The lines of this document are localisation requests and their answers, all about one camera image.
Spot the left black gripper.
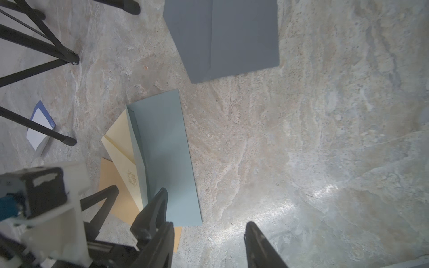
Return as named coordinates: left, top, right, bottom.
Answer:
left=1, top=185, right=138, bottom=268

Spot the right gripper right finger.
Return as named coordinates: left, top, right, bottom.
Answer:
left=244, top=221, right=288, bottom=268

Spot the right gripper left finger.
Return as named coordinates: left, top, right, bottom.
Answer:
left=130, top=188, right=174, bottom=268

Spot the cream envelope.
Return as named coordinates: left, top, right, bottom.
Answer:
left=101, top=111, right=144, bottom=211

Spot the dark grey envelope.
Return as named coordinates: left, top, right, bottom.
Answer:
left=163, top=0, right=279, bottom=84

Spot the tan brown envelope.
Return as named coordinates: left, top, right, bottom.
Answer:
left=98, top=157, right=183, bottom=253

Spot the blue-grey envelope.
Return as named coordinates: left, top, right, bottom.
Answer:
left=126, top=89, right=202, bottom=227

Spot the black perforated music stand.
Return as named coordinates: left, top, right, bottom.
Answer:
left=0, top=0, right=141, bottom=147

